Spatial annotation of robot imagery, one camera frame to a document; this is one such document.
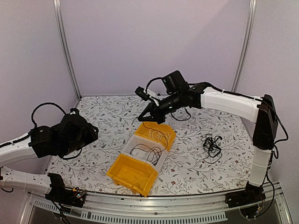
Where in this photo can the near yellow plastic bin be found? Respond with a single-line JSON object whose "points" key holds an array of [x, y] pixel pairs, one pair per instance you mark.
{"points": [[136, 175]]}

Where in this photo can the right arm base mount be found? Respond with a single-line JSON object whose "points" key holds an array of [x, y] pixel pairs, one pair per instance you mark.
{"points": [[252, 198]]}

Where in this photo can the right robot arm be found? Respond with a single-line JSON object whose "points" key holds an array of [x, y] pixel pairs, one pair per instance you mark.
{"points": [[259, 110]]}

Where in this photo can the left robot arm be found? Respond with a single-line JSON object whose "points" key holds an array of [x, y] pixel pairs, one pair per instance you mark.
{"points": [[71, 134]]}

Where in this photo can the left aluminium frame post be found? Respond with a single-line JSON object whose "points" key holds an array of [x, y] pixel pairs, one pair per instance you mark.
{"points": [[65, 48]]}

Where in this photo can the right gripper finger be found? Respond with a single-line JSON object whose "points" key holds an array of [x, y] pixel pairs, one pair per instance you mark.
{"points": [[146, 114], [156, 116]]}

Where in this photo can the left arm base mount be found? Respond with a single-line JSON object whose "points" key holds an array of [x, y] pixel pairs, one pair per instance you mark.
{"points": [[72, 197]]}

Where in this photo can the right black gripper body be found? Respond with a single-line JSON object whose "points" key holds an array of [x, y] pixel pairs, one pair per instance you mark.
{"points": [[160, 116]]}

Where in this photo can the yellow plastic bin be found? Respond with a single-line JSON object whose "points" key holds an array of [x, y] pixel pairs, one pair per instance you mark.
{"points": [[159, 133], [136, 175]]}

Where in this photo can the front aluminium rail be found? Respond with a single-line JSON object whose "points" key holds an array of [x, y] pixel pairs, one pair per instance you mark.
{"points": [[191, 209]]}

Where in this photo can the white translucent plastic bin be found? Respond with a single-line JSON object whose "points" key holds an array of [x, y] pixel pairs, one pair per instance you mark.
{"points": [[146, 151]]}

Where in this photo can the floral patterned table mat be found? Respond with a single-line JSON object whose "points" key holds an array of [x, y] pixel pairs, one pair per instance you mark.
{"points": [[212, 150]]}

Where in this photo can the far yellow plastic bin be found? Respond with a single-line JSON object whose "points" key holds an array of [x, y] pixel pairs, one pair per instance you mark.
{"points": [[159, 133]]}

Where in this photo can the right aluminium frame post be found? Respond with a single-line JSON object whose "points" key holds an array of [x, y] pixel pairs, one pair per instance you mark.
{"points": [[245, 45]]}

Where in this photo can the aluminium frame post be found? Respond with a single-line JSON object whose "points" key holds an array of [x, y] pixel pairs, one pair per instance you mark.
{"points": [[65, 48], [245, 45]]}

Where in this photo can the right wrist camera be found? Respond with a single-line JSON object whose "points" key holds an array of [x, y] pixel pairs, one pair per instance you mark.
{"points": [[148, 95]]}

